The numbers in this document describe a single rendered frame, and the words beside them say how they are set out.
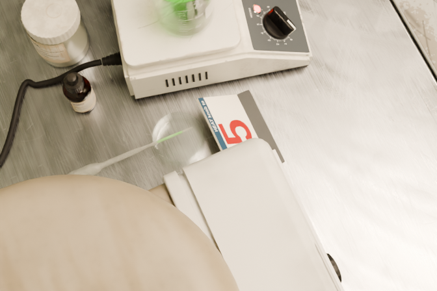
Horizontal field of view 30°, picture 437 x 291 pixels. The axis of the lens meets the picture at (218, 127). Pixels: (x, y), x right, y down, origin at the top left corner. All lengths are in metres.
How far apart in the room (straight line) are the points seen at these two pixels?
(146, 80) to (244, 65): 0.10
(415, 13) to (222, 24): 0.24
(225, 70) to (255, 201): 0.62
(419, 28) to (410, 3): 0.03
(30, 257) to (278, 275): 0.07
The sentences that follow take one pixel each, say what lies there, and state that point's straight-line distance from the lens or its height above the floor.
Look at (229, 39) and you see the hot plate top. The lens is 0.82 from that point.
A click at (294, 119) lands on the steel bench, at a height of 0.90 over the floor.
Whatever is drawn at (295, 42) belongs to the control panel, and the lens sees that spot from 0.88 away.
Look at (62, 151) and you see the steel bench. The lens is 0.89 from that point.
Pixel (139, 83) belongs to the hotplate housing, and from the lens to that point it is 0.84.
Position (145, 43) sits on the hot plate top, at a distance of 0.82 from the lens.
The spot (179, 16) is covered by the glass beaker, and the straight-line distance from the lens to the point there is 0.78.
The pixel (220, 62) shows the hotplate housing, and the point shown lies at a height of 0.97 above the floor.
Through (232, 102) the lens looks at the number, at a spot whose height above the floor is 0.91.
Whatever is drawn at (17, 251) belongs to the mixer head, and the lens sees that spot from 0.22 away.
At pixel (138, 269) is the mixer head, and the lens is 0.22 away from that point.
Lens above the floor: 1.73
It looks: 71 degrees down
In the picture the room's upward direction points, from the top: 3 degrees counter-clockwise
